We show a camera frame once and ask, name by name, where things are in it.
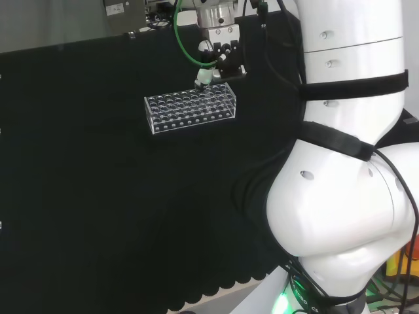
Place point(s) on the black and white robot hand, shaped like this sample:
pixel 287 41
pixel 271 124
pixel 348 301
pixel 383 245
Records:
pixel 226 59

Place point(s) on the black bench cloth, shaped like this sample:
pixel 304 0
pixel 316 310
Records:
pixel 98 180

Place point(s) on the clear cloth clip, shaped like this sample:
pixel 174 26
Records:
pixel 131 35
pixel 413 120

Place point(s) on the clear plastic test tube rack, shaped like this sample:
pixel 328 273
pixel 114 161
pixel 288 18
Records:
pixel 183 111

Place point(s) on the grey metal box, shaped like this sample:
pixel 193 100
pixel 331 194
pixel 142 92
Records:
pixel 124 16

